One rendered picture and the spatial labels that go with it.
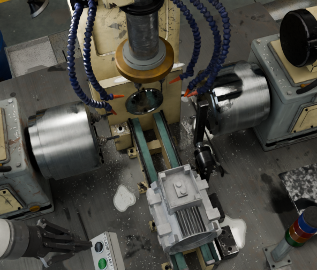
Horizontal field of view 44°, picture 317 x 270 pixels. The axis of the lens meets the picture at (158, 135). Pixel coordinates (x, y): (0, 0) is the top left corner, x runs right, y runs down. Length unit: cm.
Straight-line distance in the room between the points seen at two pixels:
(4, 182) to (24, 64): 137
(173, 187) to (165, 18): 58
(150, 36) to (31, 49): 164
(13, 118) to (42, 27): 206
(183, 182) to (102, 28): 57
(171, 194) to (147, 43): 45
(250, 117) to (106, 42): 56
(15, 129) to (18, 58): 133
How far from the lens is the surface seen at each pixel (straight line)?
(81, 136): 129
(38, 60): 259
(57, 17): 342
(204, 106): 120
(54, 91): 186
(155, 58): 117
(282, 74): 144
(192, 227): 118
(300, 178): 152
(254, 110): 140
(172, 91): 150
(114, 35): 140
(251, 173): 161
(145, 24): 107
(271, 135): 158
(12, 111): 139
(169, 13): 139
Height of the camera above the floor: 223
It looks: 59 degrees down
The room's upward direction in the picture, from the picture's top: 2 degrees counter-clockwise
